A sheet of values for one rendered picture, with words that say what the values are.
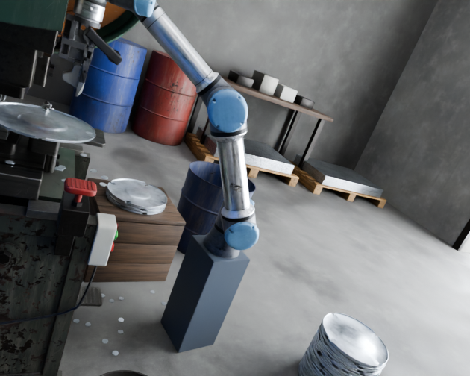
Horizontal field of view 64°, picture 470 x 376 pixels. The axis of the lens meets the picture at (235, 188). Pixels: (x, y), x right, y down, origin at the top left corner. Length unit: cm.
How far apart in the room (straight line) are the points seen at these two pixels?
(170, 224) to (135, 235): 17
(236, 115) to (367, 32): 476
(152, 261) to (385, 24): 486
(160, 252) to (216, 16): 337
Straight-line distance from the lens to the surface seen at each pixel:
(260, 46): 497
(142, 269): 191
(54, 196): 112
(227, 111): 111
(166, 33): 125
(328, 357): 170
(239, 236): 126
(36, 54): 112
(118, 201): 178
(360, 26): 570
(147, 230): 178
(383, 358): 178
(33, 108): 135
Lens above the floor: 115
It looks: 19 degrees down
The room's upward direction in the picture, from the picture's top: 21 degrees clockwise
